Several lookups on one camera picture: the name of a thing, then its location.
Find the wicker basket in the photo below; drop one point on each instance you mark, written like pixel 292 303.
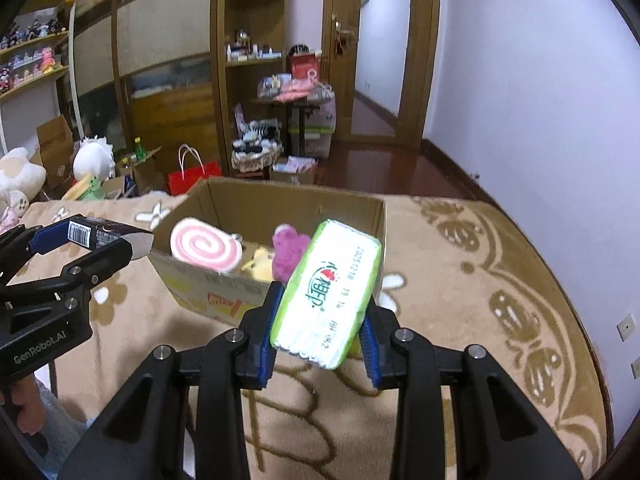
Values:
pixel 255 162

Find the wall socket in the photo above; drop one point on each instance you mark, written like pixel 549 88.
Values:
pixel 625 328
pixel 636 366

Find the green bottle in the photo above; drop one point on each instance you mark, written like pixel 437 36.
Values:
pixel 139 149

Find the grey blue cloth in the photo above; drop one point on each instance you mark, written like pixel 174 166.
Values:
pixel 65 410

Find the green yellow plush toy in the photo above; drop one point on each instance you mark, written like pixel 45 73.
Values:
pixel 85 190

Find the pink clothing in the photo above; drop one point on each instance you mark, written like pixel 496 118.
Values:
pixel 295 91

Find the red box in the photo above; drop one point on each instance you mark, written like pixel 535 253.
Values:
pixel 305 66

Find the black white striped cloth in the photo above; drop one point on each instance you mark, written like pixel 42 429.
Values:
pixel 257 135

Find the pink plush toy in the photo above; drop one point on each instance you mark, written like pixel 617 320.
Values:
pixel 289 255

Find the red door tassel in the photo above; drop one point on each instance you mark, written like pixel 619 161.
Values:
pixel 340 42

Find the tall brown cardboard box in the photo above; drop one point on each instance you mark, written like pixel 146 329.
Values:
pixel 55 145

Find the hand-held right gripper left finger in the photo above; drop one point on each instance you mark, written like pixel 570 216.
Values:
pixel 265 346

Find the white cat plush toy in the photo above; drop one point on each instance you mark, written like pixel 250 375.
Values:
pixel 20 172

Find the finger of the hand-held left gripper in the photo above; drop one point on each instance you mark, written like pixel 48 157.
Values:
pixel 50 235
pixel 107 262

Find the white round plush toy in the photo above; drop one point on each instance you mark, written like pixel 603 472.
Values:
pixel 92 160

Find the pink swirl lollipop plush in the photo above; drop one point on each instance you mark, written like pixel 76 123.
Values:
pixel 200 245

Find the black snack packet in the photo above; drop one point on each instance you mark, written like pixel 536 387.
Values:
pixel 107 235

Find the wooden corner shelf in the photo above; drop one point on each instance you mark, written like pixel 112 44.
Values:
pixel 220 110

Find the person's left hand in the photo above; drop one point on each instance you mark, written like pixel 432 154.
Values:
pixel 25 405

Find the wooden wardrobe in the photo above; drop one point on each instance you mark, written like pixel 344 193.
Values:
pixel 160 20

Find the wooden door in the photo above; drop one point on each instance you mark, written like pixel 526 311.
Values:
pixel 430 60

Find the white brown spotted plush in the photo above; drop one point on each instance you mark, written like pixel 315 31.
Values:
pixel 15 207

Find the printed cardboard box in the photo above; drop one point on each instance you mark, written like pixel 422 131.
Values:
pixel 250 205

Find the red gift bag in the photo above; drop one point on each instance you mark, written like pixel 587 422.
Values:
pixel 195 181

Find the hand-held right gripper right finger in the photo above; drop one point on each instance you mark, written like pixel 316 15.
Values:
pixel 371 352

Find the small black pedestal table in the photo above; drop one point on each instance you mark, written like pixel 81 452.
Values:
pixel 295 125

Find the open brown cardboard box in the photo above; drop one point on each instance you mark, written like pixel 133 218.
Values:
pixel 145 172

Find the clear storage bin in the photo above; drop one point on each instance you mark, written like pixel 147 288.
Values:
pixel 320 132

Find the green tissue packet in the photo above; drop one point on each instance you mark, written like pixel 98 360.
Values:
pixel 325 290

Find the beige flower printed blanket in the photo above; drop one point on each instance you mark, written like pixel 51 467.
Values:
pixel 450 280

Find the yellow display shelf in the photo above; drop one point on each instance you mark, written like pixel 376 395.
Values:
pixel 35 75

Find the white pole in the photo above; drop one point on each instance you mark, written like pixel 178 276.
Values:
pixel 74 75

